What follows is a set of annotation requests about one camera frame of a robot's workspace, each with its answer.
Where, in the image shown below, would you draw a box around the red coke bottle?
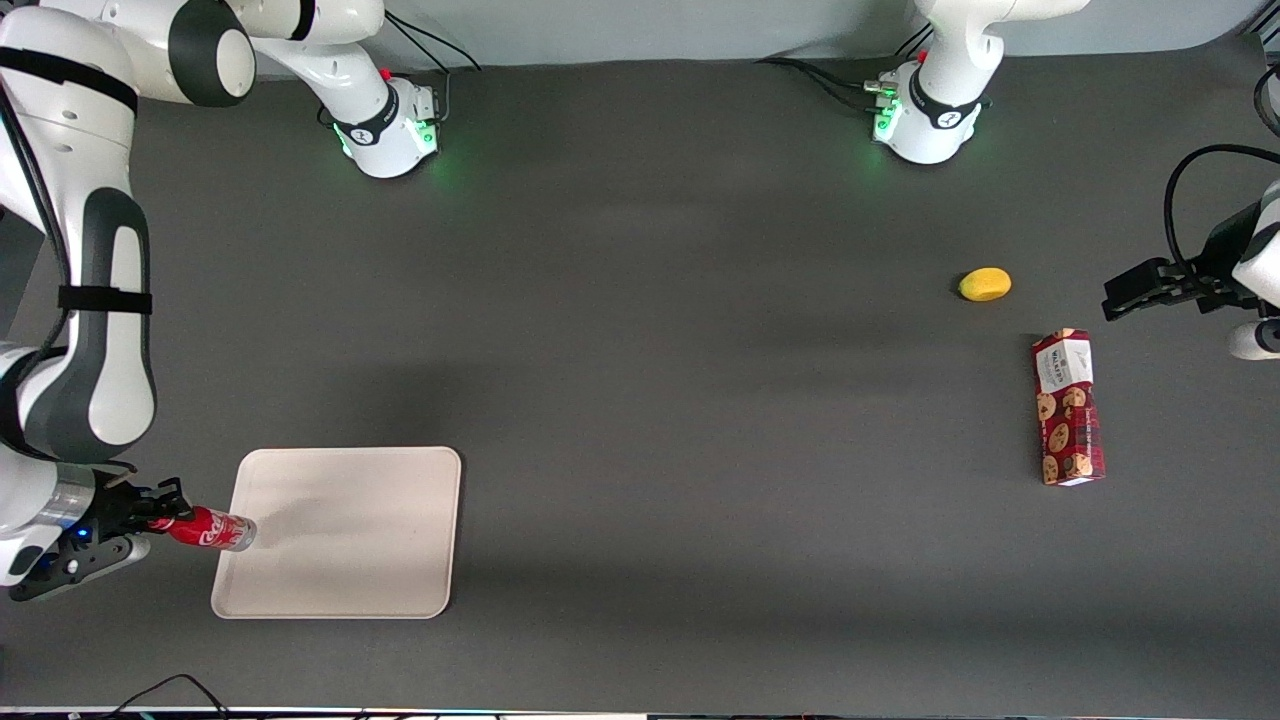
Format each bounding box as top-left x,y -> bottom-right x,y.
150,505 -> 258,553

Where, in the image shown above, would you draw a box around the black cable at table edge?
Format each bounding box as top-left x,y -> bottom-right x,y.
100,673 -> 233,720

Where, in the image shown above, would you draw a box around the black cable at table corner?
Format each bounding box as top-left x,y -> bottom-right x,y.
1253,62 -> 1280,139

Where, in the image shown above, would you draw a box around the black looping gripper cable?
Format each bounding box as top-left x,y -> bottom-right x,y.
1163,144 -> 1280,283

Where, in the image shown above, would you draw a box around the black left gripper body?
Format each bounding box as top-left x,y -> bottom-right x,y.
1128,200 -> 1263,313

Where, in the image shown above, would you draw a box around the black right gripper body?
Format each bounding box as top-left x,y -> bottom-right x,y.
92,474 -> 153,543

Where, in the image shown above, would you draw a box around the white rectangular plastic tray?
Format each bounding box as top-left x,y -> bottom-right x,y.
210,446 -> 463,620

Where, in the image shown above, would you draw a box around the black right arm base cables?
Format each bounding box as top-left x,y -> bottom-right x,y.
318,8 -> 483,129

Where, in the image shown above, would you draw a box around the yellow mango fruit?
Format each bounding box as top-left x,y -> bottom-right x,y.
958,267 -> 1013,303

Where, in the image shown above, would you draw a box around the black cable along right arm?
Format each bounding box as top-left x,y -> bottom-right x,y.
0,85 -> 76,353

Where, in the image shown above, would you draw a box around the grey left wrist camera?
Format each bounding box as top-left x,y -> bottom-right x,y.
1228,318 -> 1280,362

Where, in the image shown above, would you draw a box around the red cookie box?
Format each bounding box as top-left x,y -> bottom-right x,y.
1031,328 -> 1108,488

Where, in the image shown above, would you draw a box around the black left arm base cables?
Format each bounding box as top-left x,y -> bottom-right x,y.
757,25 -> 933,113

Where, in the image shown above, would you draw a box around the black arm base cables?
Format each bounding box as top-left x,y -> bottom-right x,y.
757,25 -> 933,113
318,8 -> 483,129

